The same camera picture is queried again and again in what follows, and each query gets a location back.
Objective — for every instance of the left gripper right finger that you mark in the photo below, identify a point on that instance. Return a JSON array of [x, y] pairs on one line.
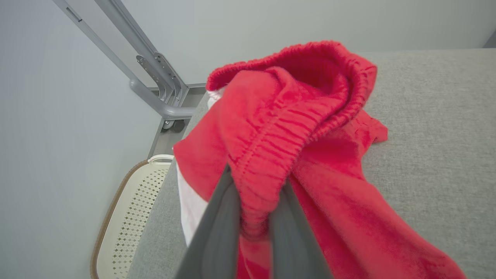
[[294, 248]]

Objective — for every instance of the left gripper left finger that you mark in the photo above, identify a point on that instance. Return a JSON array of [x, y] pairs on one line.
[[217, 240]]

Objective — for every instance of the cream perforated laundry basket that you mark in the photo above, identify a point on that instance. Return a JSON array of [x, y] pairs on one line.
[[128, 217]]

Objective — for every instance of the black caster wheel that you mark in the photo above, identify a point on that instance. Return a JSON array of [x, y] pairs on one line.
[[174, 126]]

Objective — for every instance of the grey partition frame with bracket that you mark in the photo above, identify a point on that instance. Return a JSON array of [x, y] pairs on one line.
[[155, 62]]

